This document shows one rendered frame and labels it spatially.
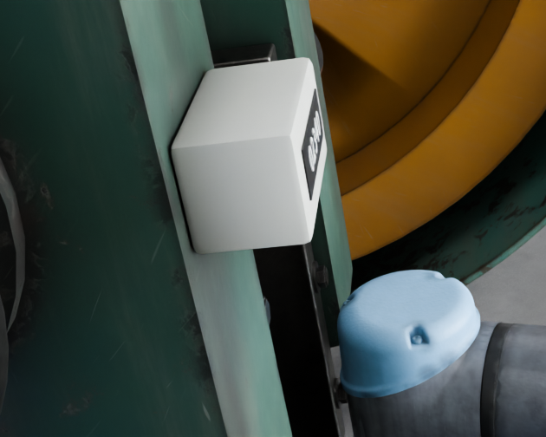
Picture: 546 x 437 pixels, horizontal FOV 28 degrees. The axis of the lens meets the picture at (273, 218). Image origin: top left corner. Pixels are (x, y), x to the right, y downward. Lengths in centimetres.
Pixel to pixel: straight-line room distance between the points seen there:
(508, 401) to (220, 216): 25
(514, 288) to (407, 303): 216
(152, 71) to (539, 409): 30
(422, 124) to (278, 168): 57
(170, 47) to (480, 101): 55
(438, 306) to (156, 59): 27
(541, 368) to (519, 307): 210
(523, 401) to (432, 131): 38
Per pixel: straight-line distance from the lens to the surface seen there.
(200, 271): 36
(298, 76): 38
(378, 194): 92
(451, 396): 56
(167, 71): 35
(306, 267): 66
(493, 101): 88
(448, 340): 56
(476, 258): 92
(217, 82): 38
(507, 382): 56
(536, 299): 268
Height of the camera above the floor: 146
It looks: 27 degrees down
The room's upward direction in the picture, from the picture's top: 11 degrees counter-clockwise
